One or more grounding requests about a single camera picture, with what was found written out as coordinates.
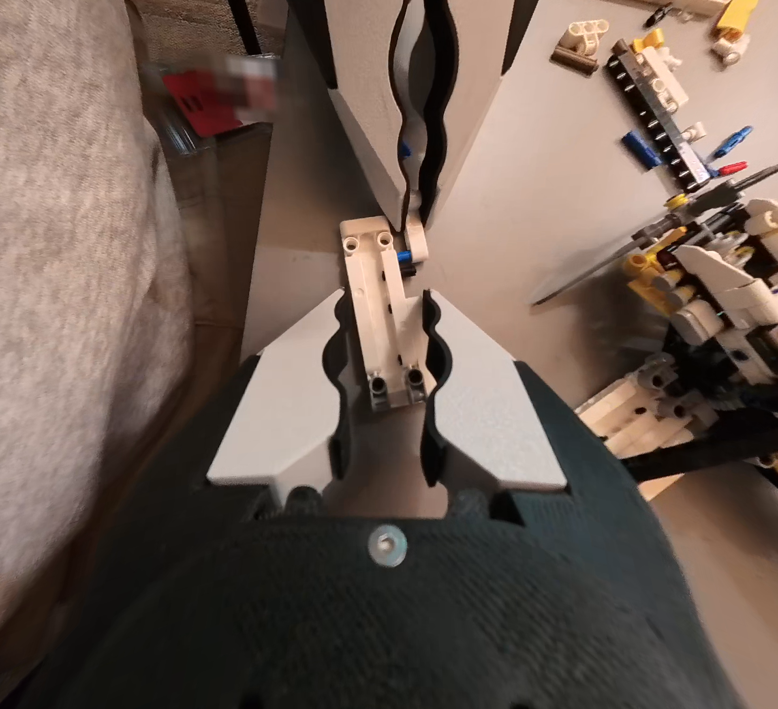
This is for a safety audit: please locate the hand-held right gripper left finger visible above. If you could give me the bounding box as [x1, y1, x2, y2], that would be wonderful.
[205, 287, 353, 498]

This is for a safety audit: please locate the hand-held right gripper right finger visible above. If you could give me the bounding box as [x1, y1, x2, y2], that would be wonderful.
[419, 288, 570, 494]

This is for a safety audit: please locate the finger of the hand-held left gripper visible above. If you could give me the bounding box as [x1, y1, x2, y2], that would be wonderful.
[313, 0, 420, 231]
[416, 0, 528, 226]

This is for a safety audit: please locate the white lego panel piece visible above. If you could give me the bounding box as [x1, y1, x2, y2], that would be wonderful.
[339, 216, 436, 416]

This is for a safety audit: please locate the small white lego beam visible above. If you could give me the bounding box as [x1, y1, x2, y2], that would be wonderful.
[394, 137, 431, 278]

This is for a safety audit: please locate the white lego connector tan pin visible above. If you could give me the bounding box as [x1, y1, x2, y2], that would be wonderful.
[550, 19, 610, 77]

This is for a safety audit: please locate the small black lego pin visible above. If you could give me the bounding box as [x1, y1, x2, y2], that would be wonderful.
[644, 2, 694, 29]

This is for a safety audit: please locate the black lego beam assembly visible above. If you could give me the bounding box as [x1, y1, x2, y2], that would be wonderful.
[605, 28, 724, 187]

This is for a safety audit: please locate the blue lego pin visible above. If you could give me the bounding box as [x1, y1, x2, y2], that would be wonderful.
[622, 131, 664, 167]

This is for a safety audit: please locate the yellow lego piece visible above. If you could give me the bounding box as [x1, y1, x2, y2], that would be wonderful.
[710, 0, 764, 65]

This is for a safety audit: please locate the lego helicopter model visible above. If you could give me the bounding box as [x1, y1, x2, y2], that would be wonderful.
[529, 165, 778, 485]

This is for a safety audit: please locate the thin blue lego axle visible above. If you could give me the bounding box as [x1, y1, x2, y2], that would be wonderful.
[708, 126, 754, 159]

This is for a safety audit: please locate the red packet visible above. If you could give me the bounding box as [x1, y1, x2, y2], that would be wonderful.
[159, 55, 276, 141]

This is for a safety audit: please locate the person's grey sweater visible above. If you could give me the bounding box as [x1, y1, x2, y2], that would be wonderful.
[0, 0, 198, 709]

